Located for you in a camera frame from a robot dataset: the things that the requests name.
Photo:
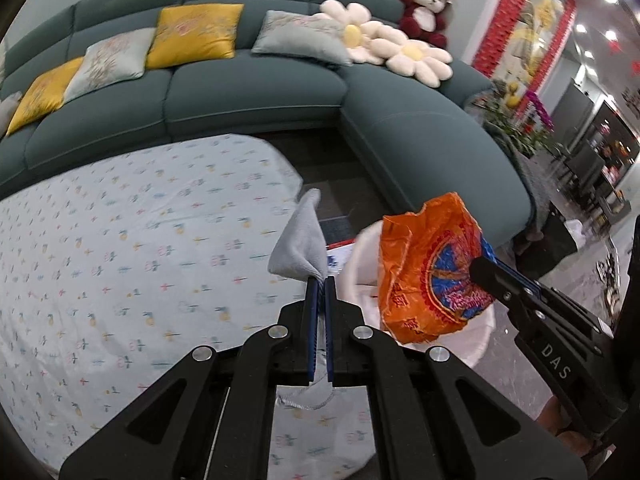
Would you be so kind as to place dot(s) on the grey plush toy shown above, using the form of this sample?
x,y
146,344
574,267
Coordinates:
x,y
9,112

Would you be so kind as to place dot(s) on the light blue embroidered cushion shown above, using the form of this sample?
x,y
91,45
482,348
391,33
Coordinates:
x,y
300,37

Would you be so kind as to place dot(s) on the grey cloth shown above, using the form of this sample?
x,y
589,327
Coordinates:
x,y
300,245

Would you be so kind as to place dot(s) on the red bordered gold wall art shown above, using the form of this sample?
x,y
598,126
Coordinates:
x,y
540,20

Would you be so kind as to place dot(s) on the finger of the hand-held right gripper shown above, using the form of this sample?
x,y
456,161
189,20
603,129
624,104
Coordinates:
x,y
515,276
500,285

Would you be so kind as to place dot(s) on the white daisy flower pillow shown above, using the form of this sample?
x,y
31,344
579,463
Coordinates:
x,y
415,55
350,35

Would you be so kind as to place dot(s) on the teal sectional sofa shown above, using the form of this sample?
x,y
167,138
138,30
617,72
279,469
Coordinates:
x,y
425,150

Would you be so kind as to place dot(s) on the purple orchid plant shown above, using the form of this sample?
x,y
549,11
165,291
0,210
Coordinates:
x,y
520,135

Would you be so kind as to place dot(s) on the white printed plastic bag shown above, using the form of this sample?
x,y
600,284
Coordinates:
x,y
342,260

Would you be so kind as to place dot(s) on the yellow embroidered cushion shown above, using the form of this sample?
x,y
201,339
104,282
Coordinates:
x,y
42,95
195,35

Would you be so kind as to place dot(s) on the grey dining chair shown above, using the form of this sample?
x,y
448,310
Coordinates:
x,y
585,170

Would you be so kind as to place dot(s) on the floral tablecloth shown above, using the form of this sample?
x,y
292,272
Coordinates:
x,y
125,260

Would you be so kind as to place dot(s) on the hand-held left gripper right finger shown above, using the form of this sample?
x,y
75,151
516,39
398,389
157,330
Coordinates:
x,y
329,330

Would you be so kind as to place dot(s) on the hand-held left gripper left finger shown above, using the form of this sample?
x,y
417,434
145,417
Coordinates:
x,y
312,330

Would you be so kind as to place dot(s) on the red teddy bear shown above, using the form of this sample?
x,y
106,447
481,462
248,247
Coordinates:
x,y
425,15

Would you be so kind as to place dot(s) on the black bag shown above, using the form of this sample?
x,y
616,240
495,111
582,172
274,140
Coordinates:
x,y
557,245

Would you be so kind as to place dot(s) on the white lined trash bin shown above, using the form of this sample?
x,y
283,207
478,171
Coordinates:
x,y
365,270

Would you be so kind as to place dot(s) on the pale embroidered cushion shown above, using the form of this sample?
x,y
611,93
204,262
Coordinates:
x,y
107,62

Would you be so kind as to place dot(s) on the orange printed plastic bag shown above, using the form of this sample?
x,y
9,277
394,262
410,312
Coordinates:
x,y
415,280

